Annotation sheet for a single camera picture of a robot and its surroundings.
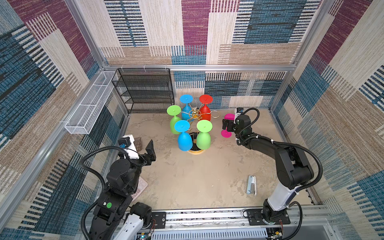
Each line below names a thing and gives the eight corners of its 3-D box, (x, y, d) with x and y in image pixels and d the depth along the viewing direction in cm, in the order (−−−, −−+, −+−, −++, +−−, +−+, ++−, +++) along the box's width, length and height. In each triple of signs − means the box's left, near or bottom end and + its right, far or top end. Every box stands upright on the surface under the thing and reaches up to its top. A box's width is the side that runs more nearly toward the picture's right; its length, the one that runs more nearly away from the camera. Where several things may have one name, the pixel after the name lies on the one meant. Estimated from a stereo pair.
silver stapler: (246, 193, 83) (248, 191, 81) (247, 176, 89) (249, 174, 87) (254, 195, 82) (256, 194, 80) (254, 178, 88) (256, 176, 86)
